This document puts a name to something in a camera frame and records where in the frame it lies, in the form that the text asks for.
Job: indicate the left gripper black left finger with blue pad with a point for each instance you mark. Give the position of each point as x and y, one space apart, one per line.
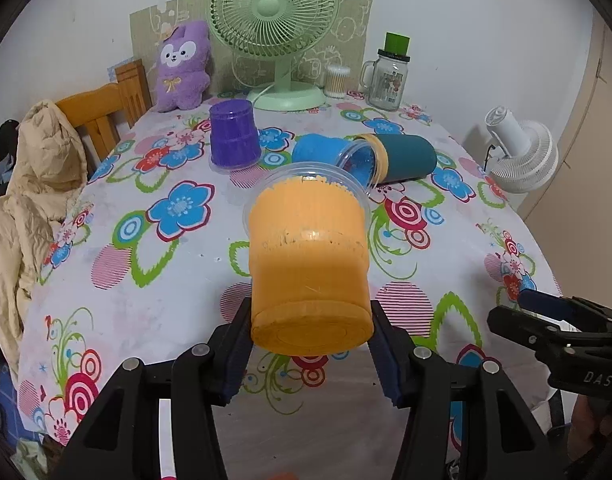
119 437

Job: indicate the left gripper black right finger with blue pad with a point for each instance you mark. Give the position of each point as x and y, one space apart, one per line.
501 439

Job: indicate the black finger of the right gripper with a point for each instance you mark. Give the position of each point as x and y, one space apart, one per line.
526 330
583 314

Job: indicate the orange plastic cup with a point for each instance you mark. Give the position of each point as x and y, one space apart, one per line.
307 226

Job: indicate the teal cup yellow rim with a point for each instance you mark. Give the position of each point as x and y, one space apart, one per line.
398 157

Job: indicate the blue plastic cup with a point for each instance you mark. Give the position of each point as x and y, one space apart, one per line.
351 163

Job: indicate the purple plastic cup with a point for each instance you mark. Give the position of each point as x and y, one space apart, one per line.
234 141

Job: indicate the person's hand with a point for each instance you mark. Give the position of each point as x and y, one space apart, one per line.
590 439

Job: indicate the blue checkered bedding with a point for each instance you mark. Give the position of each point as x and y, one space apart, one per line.
6 419

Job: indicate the white small fan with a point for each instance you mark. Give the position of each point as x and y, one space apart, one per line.
523 156

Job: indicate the floral tablecloth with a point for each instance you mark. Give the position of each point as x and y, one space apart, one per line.
154 256

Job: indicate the beige puffer jacket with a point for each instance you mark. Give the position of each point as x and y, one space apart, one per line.
49 174

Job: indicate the glass mason jar mug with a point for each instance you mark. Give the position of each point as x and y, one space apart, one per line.
383 80

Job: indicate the black clothing pile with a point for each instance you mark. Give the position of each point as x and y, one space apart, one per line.
8 149

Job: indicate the wooden chair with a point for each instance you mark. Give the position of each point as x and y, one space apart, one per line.
93 110

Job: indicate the green box on jar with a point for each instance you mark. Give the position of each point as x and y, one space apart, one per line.
396 44

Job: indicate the cotton swab container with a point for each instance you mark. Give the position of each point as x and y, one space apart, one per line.
336 81

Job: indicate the purple plush bunny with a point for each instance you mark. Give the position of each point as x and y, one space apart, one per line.
182 62

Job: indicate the green desk fan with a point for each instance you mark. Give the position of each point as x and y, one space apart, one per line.
276 31

